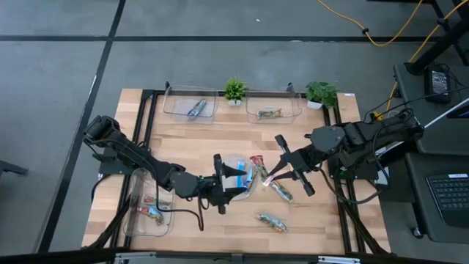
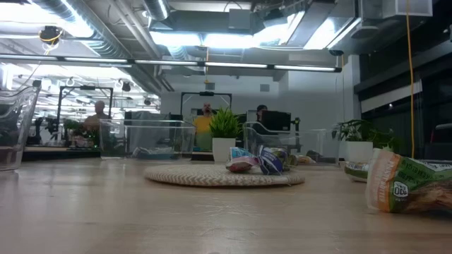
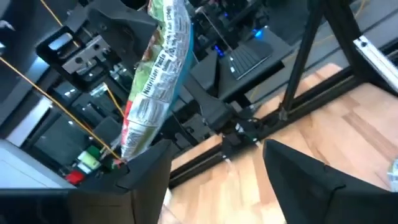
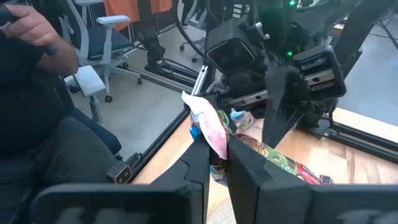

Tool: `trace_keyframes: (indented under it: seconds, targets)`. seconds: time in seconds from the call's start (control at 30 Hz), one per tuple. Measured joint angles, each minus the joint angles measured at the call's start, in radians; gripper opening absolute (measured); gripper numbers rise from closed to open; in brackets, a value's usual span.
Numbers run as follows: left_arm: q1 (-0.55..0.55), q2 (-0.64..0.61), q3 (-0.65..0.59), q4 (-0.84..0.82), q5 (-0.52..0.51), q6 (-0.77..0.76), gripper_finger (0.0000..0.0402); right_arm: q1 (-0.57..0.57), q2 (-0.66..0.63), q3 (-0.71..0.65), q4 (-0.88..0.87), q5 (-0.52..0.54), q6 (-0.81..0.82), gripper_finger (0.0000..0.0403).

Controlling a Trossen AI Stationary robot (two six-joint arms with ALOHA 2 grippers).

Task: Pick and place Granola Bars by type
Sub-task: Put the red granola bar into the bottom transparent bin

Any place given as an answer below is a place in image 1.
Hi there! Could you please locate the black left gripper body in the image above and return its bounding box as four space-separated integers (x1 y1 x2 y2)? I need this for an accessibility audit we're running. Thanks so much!
196 153 227 216

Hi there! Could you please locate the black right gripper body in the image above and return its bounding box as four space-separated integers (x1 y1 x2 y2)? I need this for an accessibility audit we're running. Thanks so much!
274 133 326 198

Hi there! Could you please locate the green granola bar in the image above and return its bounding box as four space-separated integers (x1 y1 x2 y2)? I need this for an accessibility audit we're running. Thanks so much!
256 108 284 120
255 213 289 235
269 178 295 203

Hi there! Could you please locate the clear plastic bin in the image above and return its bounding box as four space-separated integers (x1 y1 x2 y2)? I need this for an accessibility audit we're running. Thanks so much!
244 87 303 125
162 84 220 125
122 167 176 238

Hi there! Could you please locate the leafy plant in white pot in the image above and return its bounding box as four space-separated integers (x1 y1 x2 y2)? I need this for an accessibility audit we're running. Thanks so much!
305 81 340 110

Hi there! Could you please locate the spiky plant in white pot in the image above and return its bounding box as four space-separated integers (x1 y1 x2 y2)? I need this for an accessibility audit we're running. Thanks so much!
224 77 248 107

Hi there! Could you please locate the dark grey side desk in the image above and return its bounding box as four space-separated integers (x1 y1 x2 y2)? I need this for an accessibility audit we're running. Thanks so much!
393 62 469 245

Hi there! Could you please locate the black keyboard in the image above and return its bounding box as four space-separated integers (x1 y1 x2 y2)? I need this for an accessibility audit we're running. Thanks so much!
426 172 469 229

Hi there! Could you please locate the black power adapter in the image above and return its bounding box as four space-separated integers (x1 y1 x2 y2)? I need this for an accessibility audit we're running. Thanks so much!
424 64 452 105

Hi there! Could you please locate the white-edged dark screen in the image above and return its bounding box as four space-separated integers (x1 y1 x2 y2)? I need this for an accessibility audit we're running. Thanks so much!
417 97 469 130

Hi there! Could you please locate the black stand leg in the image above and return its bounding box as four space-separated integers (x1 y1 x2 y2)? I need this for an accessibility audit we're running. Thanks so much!
405 0 469 76

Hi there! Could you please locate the black chair leg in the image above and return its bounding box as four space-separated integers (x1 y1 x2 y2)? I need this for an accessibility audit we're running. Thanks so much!
0 159 29 177

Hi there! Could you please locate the round woven rope mat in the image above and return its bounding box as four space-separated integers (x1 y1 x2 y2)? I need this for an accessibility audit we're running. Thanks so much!
212 153 259 202

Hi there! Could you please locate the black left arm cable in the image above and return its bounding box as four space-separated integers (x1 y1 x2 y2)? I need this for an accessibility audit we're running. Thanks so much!
155 179 205 232

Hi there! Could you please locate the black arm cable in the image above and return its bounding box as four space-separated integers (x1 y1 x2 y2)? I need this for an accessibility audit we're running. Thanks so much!
155 179 205 232
318 161 384 205

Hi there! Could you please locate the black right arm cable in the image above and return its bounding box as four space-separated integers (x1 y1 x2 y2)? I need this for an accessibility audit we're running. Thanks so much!
318 161 384 205

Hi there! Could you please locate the black aluminium table frame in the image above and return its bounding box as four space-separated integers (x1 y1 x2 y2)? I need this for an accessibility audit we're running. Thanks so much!
86 81 391 257

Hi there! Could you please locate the yellow cable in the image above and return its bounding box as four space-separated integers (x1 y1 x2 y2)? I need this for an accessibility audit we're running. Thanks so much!
373 0 469 122
317 0 425 48

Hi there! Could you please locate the black frame bar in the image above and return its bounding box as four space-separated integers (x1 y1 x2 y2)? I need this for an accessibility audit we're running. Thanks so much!
0 248 469 264

